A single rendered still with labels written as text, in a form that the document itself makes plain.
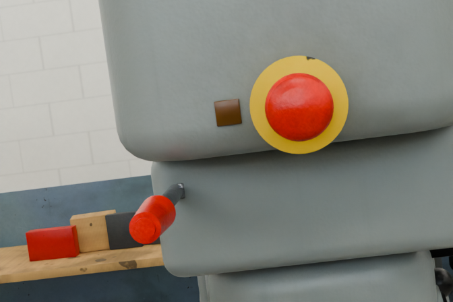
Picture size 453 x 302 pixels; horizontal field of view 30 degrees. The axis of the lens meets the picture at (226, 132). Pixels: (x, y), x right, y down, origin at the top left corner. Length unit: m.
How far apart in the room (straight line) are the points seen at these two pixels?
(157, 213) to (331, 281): 0.22
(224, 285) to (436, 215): 0.18
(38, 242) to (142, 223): 4.18
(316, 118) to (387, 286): 0.24
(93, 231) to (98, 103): 0.84
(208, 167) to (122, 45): 0.13
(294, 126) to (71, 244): 4.16
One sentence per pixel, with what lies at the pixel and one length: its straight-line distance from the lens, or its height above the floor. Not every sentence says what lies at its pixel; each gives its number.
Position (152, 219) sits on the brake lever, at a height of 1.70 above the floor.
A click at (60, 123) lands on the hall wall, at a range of 5.16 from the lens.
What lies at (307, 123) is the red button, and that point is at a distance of 0.49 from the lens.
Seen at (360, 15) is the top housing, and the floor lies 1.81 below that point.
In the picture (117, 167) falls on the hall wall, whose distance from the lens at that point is 5.10.
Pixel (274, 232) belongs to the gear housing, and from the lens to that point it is 0.64.
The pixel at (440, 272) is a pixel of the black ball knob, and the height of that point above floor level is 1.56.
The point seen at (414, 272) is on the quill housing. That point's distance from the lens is 0.71.
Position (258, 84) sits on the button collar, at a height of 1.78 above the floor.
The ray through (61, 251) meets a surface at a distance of 4.65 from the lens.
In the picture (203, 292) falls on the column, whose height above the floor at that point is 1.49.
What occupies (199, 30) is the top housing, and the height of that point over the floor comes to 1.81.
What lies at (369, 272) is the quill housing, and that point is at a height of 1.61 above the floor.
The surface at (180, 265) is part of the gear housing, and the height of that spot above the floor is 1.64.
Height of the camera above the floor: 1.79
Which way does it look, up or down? 5 degrees down
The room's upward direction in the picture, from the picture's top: 8 degrees counter-clockwise
